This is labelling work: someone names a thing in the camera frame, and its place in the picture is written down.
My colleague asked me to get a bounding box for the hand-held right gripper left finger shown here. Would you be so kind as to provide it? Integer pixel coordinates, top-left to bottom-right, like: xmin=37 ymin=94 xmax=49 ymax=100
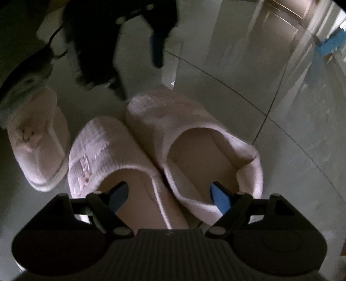
xmin=19 ymin=182 xmax=134 ymax=239

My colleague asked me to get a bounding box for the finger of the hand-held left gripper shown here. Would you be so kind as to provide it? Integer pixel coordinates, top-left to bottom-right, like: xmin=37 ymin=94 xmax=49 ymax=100
xmin=147 ymin=27 xmax=165 ymax=69

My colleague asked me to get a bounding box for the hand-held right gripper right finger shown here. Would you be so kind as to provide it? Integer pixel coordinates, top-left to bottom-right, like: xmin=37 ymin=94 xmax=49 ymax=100
xmin=205 ymin=182 xmax=322 ymax=239

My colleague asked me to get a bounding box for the pink waffle-knit slipper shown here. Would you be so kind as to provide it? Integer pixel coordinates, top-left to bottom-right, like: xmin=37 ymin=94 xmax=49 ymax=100
xmin=125 ymin=87 xmax=264 ymax=229
xmin=67 ymin=116 xmax=190 ymax=230

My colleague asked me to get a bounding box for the pink plush slipper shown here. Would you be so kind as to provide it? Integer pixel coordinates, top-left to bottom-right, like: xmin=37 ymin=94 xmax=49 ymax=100
xmin=6 ymin=86 xmax=71 ymax=192

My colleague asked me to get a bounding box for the blue plastic object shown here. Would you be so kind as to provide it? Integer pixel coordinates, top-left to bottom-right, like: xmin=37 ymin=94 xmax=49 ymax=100
xmin=316 ymin=26 xmax=346 ymax=57

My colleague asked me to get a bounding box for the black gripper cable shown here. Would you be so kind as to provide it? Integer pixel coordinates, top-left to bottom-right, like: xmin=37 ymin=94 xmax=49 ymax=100
xmin=47 ymin=25 xmax=69 ymax=59

